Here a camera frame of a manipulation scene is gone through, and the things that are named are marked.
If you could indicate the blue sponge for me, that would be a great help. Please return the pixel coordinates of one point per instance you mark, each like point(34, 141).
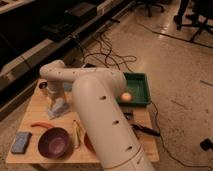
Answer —
point(22, 140)

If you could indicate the orange ball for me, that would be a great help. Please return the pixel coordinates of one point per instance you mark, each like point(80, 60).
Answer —
point(126, 97)

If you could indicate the light blue cup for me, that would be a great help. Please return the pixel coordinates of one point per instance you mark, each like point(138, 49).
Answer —
point(67, 87)

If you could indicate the black office chair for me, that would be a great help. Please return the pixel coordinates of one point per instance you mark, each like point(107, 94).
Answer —
point(202, 13)

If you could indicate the black object on floor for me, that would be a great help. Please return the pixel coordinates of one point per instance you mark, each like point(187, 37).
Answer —
point(206, 144)

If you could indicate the purple bowl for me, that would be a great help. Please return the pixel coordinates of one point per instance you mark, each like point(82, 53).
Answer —
point(54, 143)

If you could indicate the orange bowl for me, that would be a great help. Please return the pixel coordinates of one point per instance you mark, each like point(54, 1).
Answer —
point(88, 144)

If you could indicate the black box on shelf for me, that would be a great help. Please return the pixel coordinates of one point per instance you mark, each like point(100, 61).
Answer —
point(72, 19)

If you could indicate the light blue towel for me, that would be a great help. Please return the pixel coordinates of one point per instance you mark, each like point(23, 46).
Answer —
point(59, 108)

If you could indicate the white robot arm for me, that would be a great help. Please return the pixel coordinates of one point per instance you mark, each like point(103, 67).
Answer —
point(94, 93)

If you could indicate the metal can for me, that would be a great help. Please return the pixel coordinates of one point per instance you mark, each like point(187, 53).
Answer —
point(43, 85)

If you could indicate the dark small utensil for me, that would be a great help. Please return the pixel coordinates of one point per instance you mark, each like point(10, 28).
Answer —
point(138, 127)

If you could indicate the orange carrot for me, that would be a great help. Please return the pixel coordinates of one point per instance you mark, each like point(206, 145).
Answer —
point(42, 124)

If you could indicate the green plastic tray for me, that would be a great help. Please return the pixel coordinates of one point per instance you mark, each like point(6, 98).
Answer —
point(137, 86)

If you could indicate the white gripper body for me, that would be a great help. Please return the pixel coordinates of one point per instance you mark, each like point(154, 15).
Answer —
point(55, 91)

